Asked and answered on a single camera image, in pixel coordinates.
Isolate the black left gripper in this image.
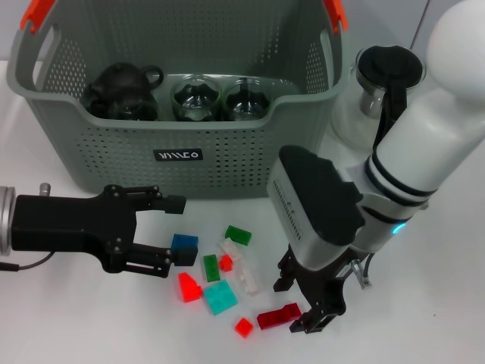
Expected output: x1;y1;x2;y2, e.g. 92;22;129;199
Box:
11;184;188;274

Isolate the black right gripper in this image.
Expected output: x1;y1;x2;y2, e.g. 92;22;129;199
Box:
272;247;355;335

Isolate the dark red long brick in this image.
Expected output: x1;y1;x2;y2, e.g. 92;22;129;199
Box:
256;303;303;331

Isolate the translucent white toy brick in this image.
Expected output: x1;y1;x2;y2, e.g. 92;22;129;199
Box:
234;267;262;296

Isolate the wide green toy brick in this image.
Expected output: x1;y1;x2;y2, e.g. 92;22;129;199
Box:
224;224;253;246

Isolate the small orange-red square brick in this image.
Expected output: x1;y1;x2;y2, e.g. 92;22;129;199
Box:
233;317;254;337

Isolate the glass jar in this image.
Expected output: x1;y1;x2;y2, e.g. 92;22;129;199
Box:
170;75;223;123

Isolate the grey perforated storage bin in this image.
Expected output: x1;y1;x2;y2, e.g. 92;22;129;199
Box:
6;0;352;200

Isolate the blue toy brick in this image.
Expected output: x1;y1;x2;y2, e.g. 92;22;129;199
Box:
170;234;200;262

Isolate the narrow green toy brick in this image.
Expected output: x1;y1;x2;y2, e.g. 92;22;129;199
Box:
203;254;222;282

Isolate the orange-red sloped toy brick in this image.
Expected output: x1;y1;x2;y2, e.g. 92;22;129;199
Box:
177;271;202;303

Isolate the teal toy brick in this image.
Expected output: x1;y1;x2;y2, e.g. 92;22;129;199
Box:
202;278;239;316

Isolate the black clay teapot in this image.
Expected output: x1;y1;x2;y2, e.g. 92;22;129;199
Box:
89;62;165;115

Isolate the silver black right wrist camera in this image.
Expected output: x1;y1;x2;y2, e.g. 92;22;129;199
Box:
267;145;365;271

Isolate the orange bin carry handle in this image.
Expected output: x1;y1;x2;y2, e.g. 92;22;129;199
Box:
20;0;349;35

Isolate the glass pitcher black handle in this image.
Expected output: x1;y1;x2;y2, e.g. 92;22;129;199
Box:
332;45;427;152

